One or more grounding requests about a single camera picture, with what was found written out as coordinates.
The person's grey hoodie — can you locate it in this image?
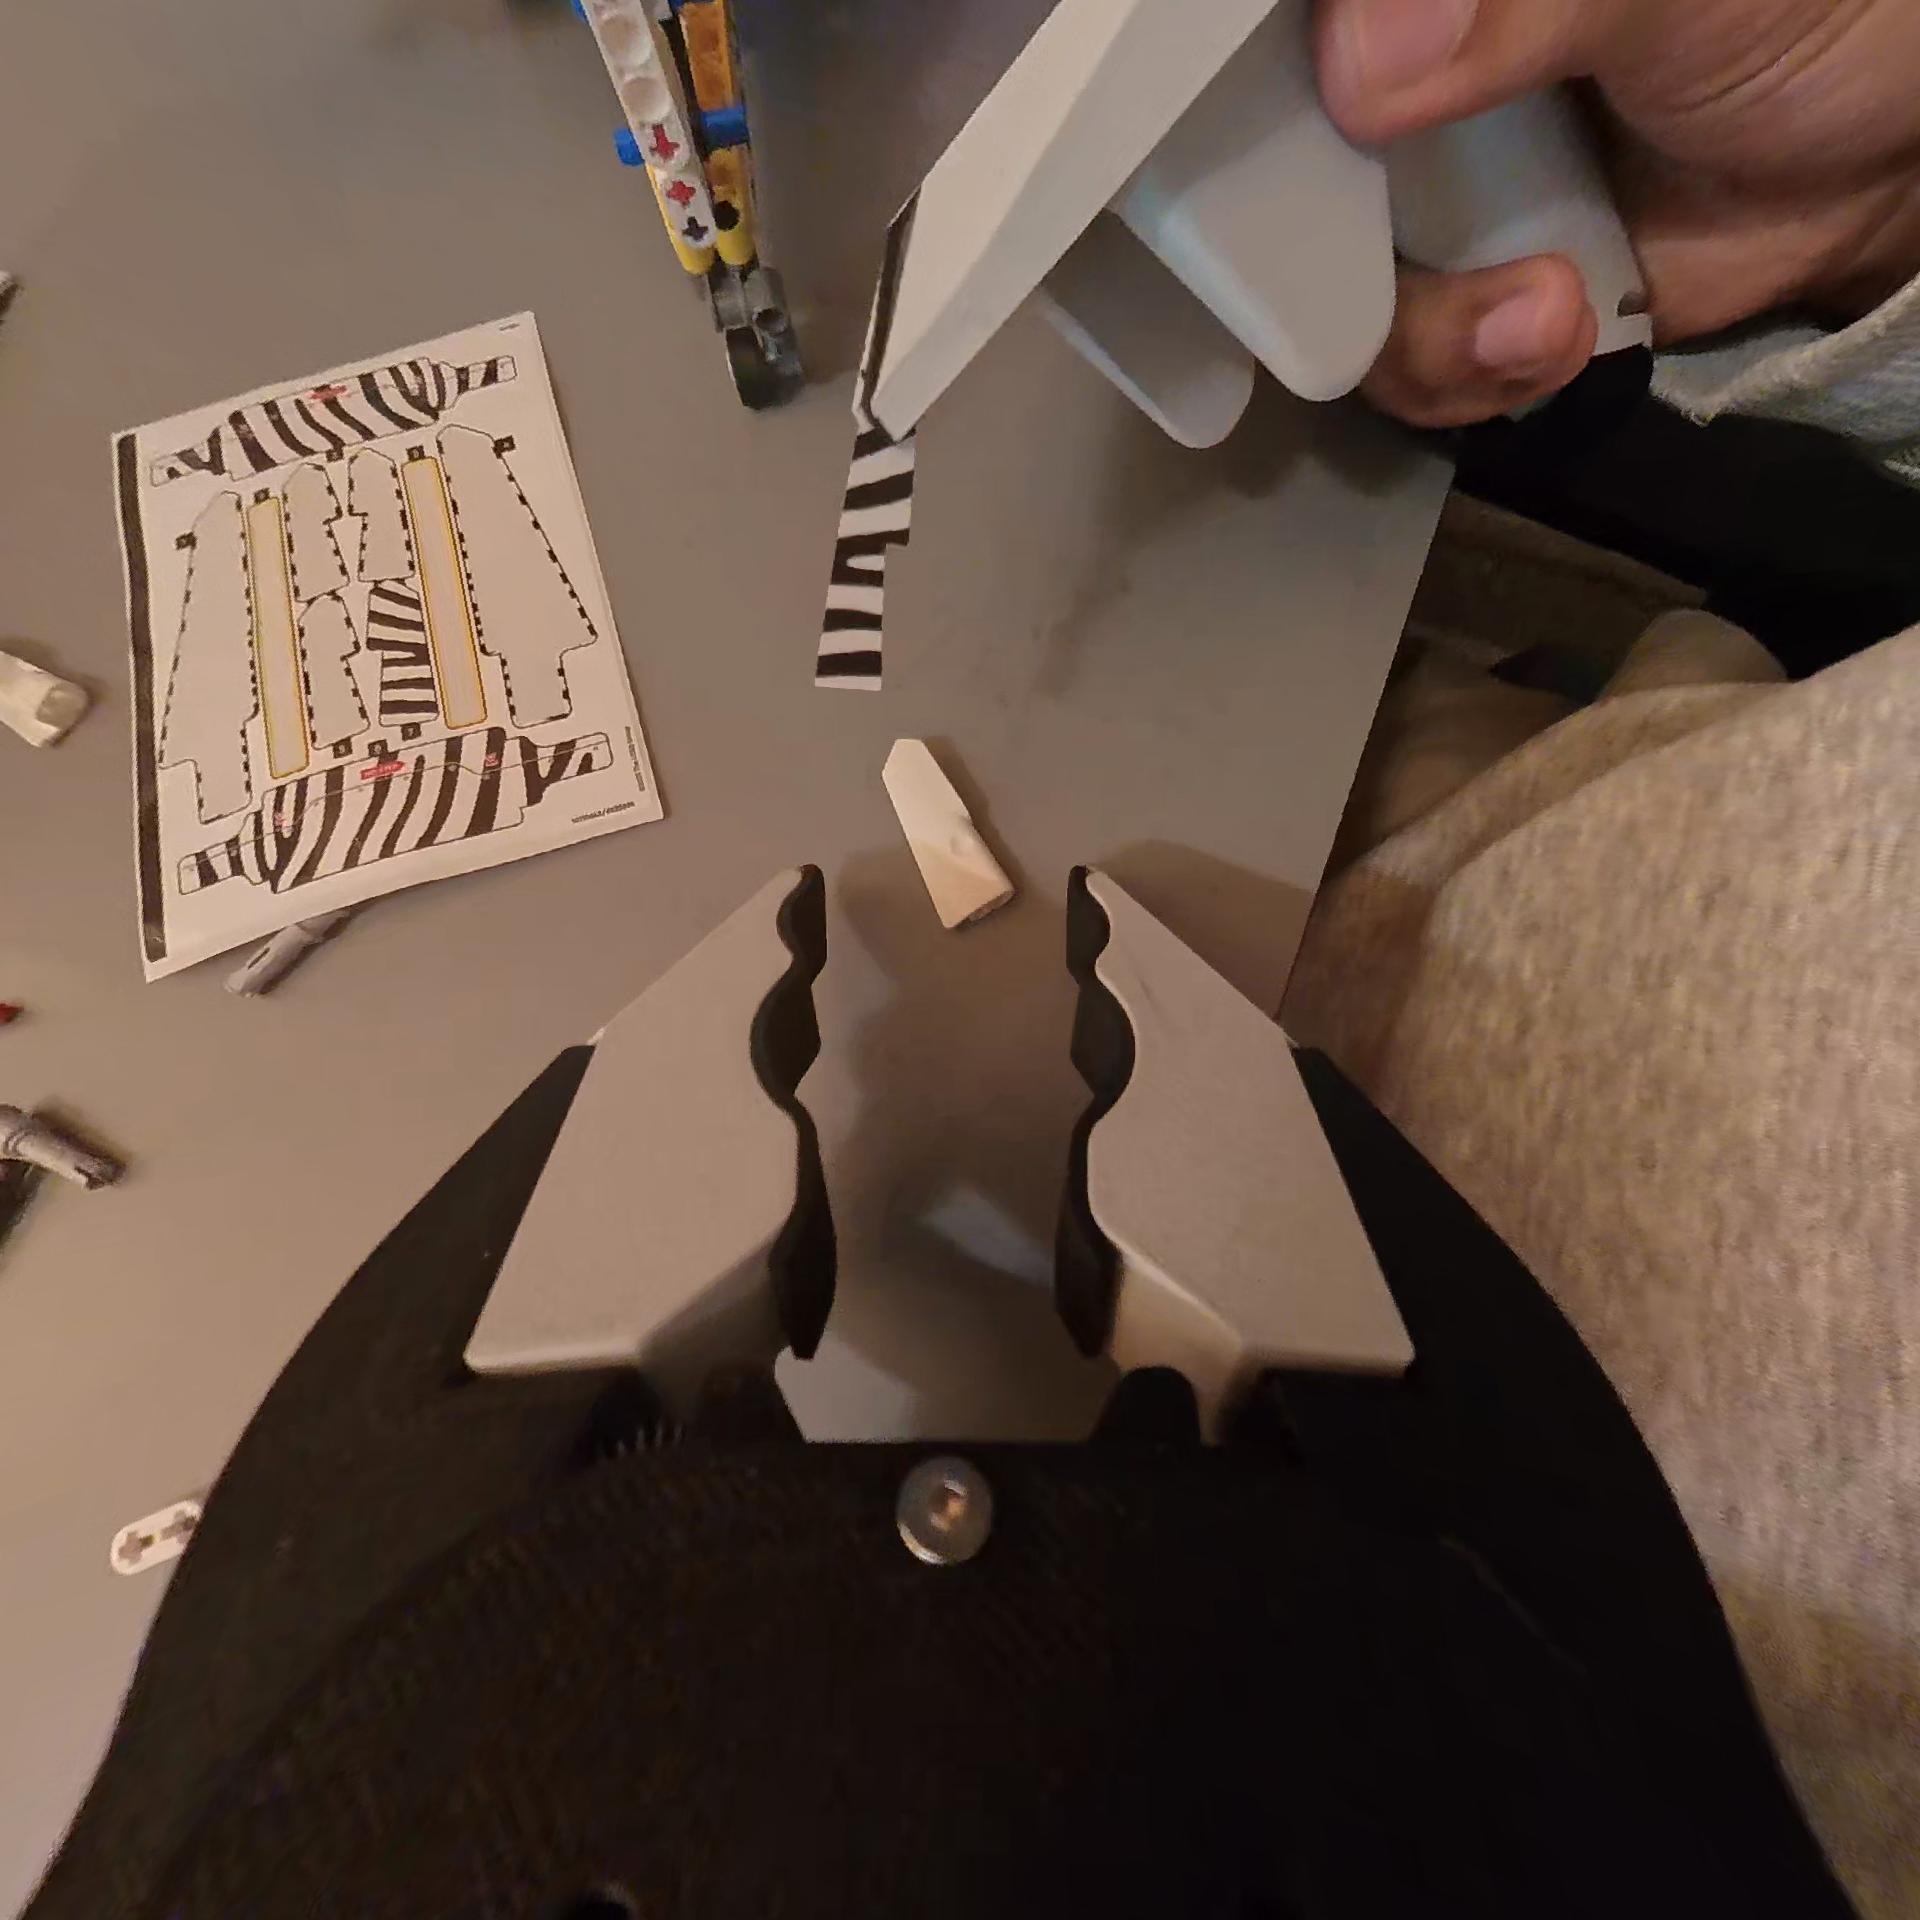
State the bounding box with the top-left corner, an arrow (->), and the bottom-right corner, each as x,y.
1283,496 -> 1920,1920

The person's right forearm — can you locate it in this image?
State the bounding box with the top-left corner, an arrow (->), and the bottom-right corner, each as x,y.
1651,269 -> 1920,485

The zebra striped sticker strip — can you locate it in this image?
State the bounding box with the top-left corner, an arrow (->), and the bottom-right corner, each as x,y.
813,422 -> 917,691

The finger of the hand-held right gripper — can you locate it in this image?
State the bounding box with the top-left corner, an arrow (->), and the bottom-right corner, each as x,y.
1118,0 -> 1401,405
854,0 -> 1291,454

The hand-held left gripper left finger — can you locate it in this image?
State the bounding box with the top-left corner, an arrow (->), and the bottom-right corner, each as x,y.
462,864 -> 838,1407

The person's right hand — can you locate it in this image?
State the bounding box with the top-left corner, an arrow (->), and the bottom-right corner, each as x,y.
1305,0 -> 1920,435

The tapered white lego panel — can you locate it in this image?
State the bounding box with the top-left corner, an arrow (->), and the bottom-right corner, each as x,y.
879,738 -> 1018,934

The zebra striped sticker sheet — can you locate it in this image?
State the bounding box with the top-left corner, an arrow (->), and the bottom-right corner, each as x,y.
113,311 -> 665,985

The grey lego pin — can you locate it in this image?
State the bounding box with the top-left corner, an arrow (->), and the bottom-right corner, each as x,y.
223,907 -> 359,995

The white lego panel with hole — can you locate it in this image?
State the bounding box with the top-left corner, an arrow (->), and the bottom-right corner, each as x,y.
0,646 -> 91,749

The lego airplane model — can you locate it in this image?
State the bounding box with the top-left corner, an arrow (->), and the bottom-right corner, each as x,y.
569,0 -> 811,409

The pile of lego pieces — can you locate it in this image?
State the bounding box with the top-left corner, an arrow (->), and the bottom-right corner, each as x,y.
0,1102 -> 203,1576

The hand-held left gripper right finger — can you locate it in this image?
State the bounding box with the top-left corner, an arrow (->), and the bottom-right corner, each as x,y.
1053,864 -> 1417,1422

